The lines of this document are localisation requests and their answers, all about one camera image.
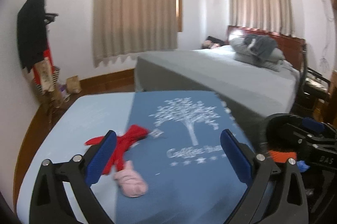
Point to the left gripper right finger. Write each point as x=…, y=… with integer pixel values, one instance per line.
x=275, y=192

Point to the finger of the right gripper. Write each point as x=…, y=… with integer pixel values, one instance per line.
x=312, y=125

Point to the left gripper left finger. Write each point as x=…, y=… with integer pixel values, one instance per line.
x=49, y=201

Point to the black trash bin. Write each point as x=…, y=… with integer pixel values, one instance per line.
x=276, y=137

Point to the red ribbon bow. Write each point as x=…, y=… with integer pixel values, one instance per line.
x=124, y=142

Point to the black office chair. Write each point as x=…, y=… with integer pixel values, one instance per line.
x=313, y=90

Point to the wooden coat rack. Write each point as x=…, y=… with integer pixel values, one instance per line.
x=54, y=100

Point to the bed with grey sheet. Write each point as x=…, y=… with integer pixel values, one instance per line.
x=251, y=93

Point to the lower grey pillow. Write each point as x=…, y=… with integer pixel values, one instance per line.
x=248, y=59

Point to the grey pillow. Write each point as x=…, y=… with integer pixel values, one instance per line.
x=248, y=59
x=239, y=46

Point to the wooden headboard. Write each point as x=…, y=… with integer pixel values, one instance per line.
x=290, y=46

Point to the brown paper bag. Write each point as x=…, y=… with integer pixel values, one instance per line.
x=73, y=85

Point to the blue tree print tablecloth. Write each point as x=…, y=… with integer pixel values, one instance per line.
x=189, y=177

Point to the dark grey folded clothes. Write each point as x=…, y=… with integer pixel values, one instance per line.
x=261, y=46

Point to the striped black white bag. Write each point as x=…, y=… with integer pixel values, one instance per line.
x=56, y=76

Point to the beige canvas tote bag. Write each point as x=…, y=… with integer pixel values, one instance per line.
x=44, y=70

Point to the upper grey pillow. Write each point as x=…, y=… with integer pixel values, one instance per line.
x=239, y=46

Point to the red hanging bag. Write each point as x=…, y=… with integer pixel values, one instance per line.
x=46, y=54

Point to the black bag beside bed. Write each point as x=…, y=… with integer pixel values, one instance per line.
x=212, y=43

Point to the beige right window curtain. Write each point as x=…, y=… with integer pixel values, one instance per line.
x=274, y=16

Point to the beige window curtain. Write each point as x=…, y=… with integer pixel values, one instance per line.
x=274, y=16
x=123, y=27

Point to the black hanging coat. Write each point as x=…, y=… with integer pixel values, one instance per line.
x=31, y=33

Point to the beige left window curtain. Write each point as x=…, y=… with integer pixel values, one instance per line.
x=123, y=27

